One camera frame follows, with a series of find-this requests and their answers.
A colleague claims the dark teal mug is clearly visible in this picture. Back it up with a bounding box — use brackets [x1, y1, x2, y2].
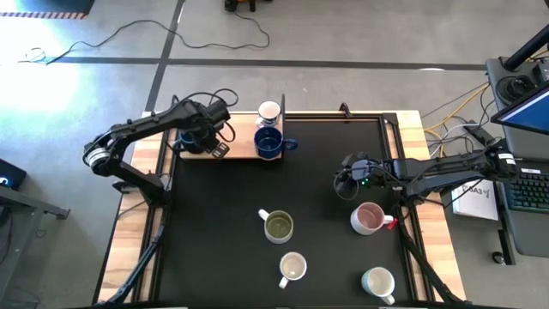
[178, 130, 207, 155]

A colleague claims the white mug pink inside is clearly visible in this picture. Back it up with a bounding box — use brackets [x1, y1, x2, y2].
[349, 201, 395, 237]

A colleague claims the black keyboard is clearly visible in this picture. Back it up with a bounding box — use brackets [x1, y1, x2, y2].
[508, 167, 549, 215]

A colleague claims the black power strip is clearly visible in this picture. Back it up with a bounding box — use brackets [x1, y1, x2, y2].
[462, 121, 495, 147]

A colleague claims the blue screen monitor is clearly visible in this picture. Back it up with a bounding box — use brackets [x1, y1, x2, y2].
[491, 81, 549, 136]

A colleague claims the black round cable coil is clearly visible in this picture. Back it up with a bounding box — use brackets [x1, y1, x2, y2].
[496, 73, 537, 103]

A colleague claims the black red wheeled base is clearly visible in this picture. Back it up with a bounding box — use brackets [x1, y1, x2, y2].
[223, 0, 258, 13]

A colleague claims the yellow cable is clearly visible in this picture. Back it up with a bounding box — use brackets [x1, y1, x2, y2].
[424, 83, 491, 134]

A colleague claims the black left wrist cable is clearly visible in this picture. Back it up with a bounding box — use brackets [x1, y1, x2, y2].
[171, 88, 239, 145]

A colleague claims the pale blue speckled mug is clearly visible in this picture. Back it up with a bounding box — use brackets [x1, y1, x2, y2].
[360, 266, 396, 306]

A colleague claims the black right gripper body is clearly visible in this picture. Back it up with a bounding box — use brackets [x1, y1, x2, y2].
[341, 152, 387, 189]

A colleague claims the white mug blue brushstroke print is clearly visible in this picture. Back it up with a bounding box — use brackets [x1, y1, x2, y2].
[256, 100, 282, 129]

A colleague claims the hazard striped floor mat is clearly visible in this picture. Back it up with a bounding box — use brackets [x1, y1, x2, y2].
[0, 0, 96, 21]

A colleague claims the white mug navy floral print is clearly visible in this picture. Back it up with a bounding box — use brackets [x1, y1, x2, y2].
[277, 251, 308, 290]

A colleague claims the black floor cable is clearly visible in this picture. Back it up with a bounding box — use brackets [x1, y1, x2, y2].
[19, 10, 271, 66]

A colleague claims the grey equipment cart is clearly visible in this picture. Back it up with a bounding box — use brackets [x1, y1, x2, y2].
[485, 55, 549, 258]

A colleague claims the white cable coil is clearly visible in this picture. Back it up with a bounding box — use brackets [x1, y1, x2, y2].
[24, 45, 47, 62]

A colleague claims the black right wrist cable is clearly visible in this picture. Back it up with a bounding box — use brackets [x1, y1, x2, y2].
[333, 168, 359, 202]

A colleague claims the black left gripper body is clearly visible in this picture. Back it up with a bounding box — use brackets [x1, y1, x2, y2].
[186, 100, 232, 147]

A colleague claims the white mug green inside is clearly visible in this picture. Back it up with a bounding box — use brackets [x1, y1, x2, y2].
[257, 209, 295, 245]

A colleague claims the black table mat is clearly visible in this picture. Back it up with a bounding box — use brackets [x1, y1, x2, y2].
[159, 118, 413, 304]

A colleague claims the white printed booklet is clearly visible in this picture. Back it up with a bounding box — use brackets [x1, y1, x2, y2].
[450, 178, 501, 222]

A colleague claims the black aluminium table frame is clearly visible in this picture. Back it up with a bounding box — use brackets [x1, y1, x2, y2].
[145, 110, 425, 304]

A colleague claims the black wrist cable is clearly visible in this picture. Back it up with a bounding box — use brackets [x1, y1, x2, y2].
[171, 88, 239, 145]
[333, 168, 359, 202]

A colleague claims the black diagonal frame strut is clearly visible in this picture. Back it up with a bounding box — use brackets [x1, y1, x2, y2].
[396, 209, 467, 306]
[96, 214, 168, 306]

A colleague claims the black monitor pole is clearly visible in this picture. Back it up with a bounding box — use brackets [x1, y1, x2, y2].
[502, 24, 549, 72]

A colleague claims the cobalt blue mug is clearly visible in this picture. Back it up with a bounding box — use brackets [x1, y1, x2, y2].
[253, 126, 299, 161]

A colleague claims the black metal rack frame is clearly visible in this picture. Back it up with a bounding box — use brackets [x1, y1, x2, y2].
[160, 92, 287, 167]

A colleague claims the grey side table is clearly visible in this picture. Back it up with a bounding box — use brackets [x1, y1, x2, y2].
[0, 184, 70, 309]

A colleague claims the light wooden shelf board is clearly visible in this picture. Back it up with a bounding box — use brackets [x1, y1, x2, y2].
[178, 112, 285, 160]

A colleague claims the black box blue light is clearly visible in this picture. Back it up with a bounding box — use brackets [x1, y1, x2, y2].
[0, 157, 27, 191]

